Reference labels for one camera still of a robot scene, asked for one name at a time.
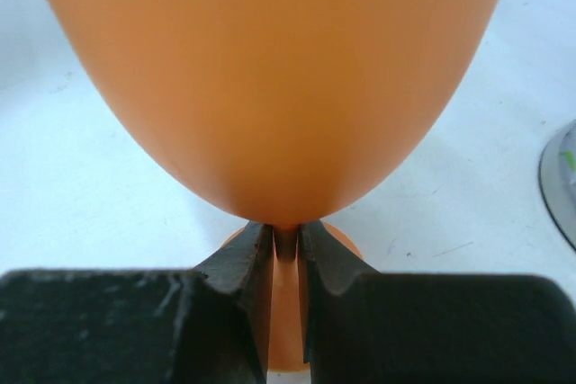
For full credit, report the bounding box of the orange plastic wine glass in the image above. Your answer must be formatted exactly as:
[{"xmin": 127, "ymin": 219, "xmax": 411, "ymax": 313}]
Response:
[{"xmin": 22, "ymin": 0, "xmax": 515, "ymax": 372}]

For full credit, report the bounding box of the chrome wine glass rack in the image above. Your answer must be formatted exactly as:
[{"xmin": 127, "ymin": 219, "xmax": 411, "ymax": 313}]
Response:
[{"xmin": 539, "ymin": 121, "xmax": 575, "ymax": 248}]

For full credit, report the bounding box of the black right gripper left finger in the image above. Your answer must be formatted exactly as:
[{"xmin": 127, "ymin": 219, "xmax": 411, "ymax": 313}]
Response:
[{"xmin": 1, "ymin": 222, "xmax": 274, "ymax": 383}]

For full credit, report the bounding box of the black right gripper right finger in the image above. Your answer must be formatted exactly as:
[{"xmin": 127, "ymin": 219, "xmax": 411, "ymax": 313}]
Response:
[{"xmin": 298, "ymin": 221, "xmax": 575, "ymax": 383}]

